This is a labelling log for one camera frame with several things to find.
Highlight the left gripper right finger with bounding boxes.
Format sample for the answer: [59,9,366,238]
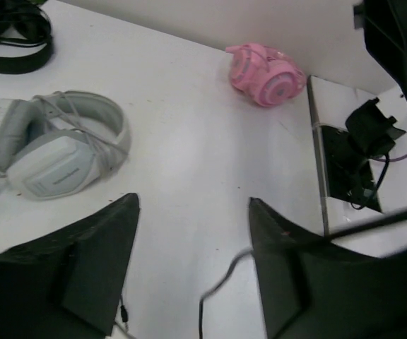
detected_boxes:
[249,198,407,338]

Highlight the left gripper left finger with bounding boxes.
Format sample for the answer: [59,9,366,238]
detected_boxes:
[0,193,140,338]

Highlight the grey white headphones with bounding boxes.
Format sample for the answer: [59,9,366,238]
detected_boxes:
[0,90,131,200]

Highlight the blue pink cat-ear headphones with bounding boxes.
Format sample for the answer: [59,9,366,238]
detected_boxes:
[111,201,407,339]

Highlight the large black headphones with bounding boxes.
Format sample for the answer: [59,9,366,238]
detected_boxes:
[0,0,54,75]

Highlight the pink gaming headset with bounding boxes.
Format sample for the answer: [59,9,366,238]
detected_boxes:
[225,43,307,107]

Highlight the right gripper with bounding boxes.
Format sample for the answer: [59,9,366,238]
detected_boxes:
[353,0,407,101]

